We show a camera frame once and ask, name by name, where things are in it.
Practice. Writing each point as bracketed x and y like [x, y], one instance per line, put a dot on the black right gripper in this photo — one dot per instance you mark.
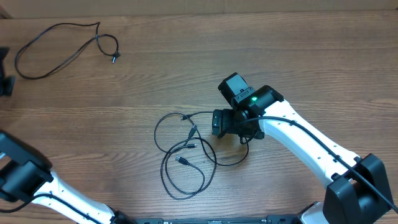
[227, 117]

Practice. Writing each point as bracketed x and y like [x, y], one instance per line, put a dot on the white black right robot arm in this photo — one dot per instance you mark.
[357, 188]

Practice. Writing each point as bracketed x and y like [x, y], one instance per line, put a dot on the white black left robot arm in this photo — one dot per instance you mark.
[29, 177]

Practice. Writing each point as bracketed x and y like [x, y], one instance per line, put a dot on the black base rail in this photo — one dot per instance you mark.
[211, 220]

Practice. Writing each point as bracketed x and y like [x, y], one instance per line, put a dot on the brown cardboard box wall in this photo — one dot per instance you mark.
[23, 9]

